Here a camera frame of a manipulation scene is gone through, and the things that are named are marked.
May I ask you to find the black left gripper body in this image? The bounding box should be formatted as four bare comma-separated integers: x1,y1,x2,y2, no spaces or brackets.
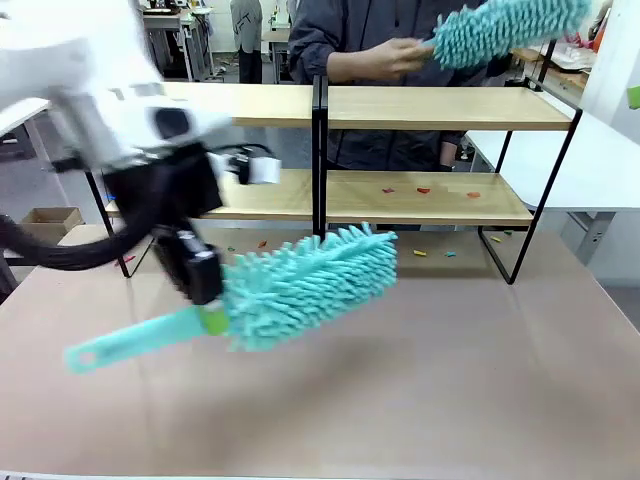
150,222,222,297

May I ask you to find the teal chenille duster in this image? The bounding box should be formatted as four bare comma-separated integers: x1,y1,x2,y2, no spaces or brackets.
418,0,595,72
62,221,400,376

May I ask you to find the person's right forearm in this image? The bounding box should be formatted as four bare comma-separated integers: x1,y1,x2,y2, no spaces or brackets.
326,48,362,85

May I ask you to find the person's left forearm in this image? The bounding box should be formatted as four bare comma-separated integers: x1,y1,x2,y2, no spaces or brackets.
438,140,458,171

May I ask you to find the person's right hand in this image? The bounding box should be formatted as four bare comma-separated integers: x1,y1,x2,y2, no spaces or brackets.
356,37,437,83

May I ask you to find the wooden workbench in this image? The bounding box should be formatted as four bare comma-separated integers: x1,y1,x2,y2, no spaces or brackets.
513,46,592,92

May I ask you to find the white desk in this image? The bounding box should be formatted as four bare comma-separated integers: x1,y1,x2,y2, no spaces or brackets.
463,106,640,266

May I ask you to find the cardboard box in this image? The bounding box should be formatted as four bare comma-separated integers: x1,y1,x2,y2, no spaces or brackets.
19,206,85,247

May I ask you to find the white side table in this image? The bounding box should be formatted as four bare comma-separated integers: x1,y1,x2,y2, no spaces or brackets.
0,96,52,137

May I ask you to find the grey workbench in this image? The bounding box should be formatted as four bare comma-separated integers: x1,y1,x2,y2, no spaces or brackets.
141,6,214,82

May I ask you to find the bystander in grey coat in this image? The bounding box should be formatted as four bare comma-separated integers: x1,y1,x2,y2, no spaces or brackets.
229,0,265,85

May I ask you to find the person in dark jacket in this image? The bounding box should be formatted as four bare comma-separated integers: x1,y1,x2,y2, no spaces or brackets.
288,0,517,174

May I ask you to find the black left wrist mount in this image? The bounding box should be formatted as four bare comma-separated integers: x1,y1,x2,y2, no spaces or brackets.
102,146,225,222

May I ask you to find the black braided cable sleeve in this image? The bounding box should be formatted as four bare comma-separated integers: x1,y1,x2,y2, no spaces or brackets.
0,211,169,272

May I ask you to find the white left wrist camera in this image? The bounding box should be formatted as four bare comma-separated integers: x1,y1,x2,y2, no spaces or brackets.
208,151,282,187

